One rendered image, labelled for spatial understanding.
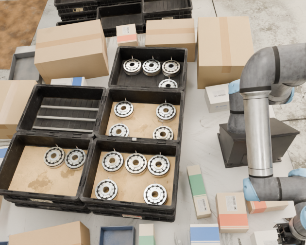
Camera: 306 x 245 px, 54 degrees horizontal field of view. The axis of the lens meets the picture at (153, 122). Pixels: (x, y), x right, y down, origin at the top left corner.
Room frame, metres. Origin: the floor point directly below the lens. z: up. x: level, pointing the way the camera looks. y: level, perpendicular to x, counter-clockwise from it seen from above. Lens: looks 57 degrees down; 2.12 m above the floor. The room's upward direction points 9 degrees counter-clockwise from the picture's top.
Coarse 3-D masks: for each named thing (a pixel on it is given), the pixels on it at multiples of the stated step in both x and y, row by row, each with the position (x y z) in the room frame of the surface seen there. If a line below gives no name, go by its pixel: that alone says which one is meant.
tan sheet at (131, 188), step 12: (144, 156) 0.65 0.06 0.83; (96, 180) 0.56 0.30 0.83; (120, 180) 0.54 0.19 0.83; (132, 180) 0.53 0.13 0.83; (144, 180) 0.52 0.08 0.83; (156, 180) 0.51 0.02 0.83; (168, 180) 0.51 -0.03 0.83; (120, 192) 0.48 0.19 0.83; (132, 192) 0.47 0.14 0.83; (168, 192) 0.45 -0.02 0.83; (168, 204) 0.40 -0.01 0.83
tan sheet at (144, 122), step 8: (136, 104) 0.96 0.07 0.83; (144, 104) 0.95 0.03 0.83; (152, 104) 0.94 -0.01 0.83; (112, 112) 0.93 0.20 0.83; (136, 112) 0.90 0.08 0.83; (144, 112) 0.90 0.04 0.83; (152, 112) 0.89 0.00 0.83; (176, 112) 0.87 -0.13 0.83; (112, 120) 0.88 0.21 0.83; (120, 120) 0.87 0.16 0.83; (128, 120) 0.86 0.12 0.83; (136, 120) 0.86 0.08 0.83; (144, 120) 0.85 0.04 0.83; (152, 120) 0.84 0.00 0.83; (176, 120) 0.82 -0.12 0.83; (136, 128) 0.81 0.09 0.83; (144, 128) 0.80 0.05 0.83; (152, 128) 0.79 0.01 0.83; (176, 128) 0.77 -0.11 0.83; (136, 136) 0.76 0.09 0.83; (144, 136) 0.75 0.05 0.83; (152, 136) 0.75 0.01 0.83; (176, 136) 0.73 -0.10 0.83
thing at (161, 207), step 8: (152, 144) 0.65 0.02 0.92; (160, 144) 0.64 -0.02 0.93; (168, 144) 0.64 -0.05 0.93; (176, 144) 0.63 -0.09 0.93; (176, 152) 0.59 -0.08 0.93; (88, 160) 0.61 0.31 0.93; (176, 160) 0.56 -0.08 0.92; (88, 168) 0.58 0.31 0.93; (176, 168) 0.52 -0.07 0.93; (176, 176) 0.48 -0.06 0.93; (176, 184) 0.45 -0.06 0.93; (80, 192) 0.47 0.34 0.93; (88, 200) 0.43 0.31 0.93; (96, 200) 0.43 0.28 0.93; (104, 200) 0.42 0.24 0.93; (112, 200) 0.42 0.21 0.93; (144, 208) 0.37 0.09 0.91; (152, 208) 0.37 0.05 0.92; (160, 208) 0.36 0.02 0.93; (168, 208) 0.35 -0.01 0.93
